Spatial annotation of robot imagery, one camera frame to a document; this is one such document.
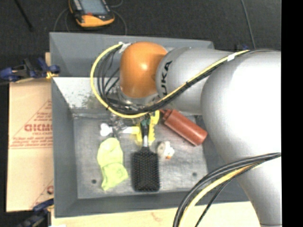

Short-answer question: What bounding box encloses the yellow-green cloth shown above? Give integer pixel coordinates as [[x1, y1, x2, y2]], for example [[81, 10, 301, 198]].
[[97, 137, 129, 191]]

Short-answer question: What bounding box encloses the black hairbrush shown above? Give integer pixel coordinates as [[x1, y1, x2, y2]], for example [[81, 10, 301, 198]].
[[131, 125, 161, 193]]

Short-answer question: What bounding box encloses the brown cardboard board red print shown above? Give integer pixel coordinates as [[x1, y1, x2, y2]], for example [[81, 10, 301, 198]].
[[5, 76, 55, 213]]

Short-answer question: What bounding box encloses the red-brown plastic squeeze bottle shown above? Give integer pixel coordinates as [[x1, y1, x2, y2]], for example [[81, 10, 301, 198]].
[[160, 108, 208, 147]]

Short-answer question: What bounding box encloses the grey metal bin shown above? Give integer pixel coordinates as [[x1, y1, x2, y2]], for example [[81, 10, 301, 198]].
[[49, 32, 249, 218]]

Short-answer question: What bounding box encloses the small white and grey toy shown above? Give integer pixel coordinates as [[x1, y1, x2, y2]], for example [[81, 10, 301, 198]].
[[157, 140, 176, 160]]

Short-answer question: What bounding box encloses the yellow plastic toy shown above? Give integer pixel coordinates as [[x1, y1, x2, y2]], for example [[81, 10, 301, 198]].
[[132, 110, 160, 144]]

